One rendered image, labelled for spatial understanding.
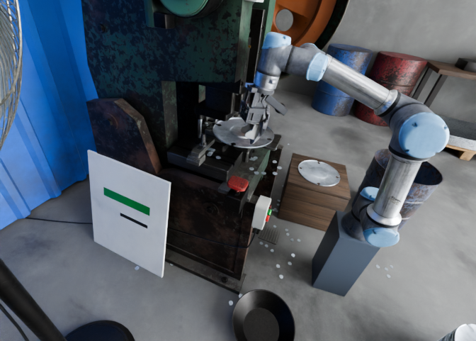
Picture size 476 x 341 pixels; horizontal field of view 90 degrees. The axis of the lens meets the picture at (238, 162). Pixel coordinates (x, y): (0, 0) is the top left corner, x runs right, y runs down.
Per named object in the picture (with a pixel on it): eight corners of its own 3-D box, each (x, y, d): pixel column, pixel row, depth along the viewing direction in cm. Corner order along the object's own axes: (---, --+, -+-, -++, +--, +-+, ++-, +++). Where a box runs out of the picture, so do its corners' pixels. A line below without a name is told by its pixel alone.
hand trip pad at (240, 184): (247, 195, 91) (249, 179, 87) (241, 205, 86) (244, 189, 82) (230, 189, 93) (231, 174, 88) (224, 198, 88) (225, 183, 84)
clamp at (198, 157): (216, 148, 113) (217, 128, 107) (199, 166, 99) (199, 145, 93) (205, 144, 114) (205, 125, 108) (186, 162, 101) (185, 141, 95)
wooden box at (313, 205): (330, 198, 199) (346, 164, 179) (332, 233, 168) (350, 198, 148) (282, 186, 205) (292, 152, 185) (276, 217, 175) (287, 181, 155)
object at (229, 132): (280, 127, 120) (280, 126, 120) (263, 155, 98) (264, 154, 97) (227, 114, 127) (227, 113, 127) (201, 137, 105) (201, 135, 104)
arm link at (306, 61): (329, 51, 73) (294, 41, 74) (331, 57, 64) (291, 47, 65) (318, 76, 78) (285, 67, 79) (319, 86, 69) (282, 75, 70)
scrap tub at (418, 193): (400, 205, 201) (433, 159, 174) (410, 243, 168) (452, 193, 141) (348, 189, 212) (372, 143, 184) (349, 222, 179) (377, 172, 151)
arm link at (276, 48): (294, 39, 64) (264, 30, 65) (281, 79, 70) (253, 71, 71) (295, 37, 71) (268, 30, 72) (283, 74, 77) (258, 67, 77)
